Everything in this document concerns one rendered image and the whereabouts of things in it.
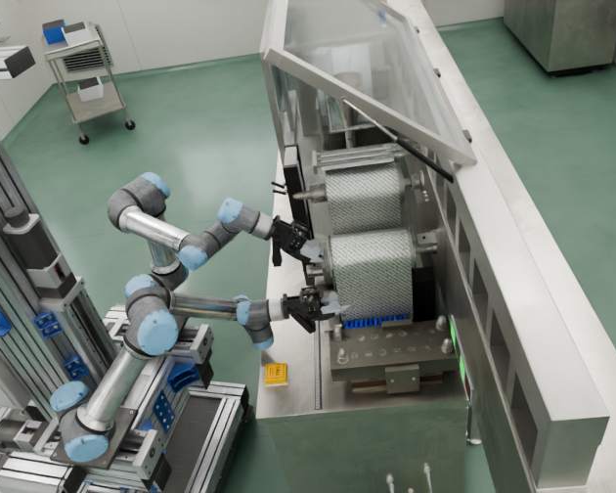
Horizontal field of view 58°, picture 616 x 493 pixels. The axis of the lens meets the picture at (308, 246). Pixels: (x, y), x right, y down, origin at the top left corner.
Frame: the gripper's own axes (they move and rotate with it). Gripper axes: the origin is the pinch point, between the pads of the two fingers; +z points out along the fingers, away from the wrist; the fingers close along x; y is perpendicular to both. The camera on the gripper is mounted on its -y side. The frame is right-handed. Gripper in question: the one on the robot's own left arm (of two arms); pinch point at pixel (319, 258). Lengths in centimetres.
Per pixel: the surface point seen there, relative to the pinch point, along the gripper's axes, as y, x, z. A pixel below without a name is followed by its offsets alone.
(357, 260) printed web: 10.6, -7.5, 6.8
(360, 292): 0.4, -8.2, 14.8
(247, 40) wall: -135, 549, -4
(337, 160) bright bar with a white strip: 22.7, 22.6, -6.4
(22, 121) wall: -314, 447, -191
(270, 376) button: -37.7, -19.5, 3.8
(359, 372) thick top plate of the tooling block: -12.7, -27.9, 21.5
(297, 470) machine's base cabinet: -62, -34, 29
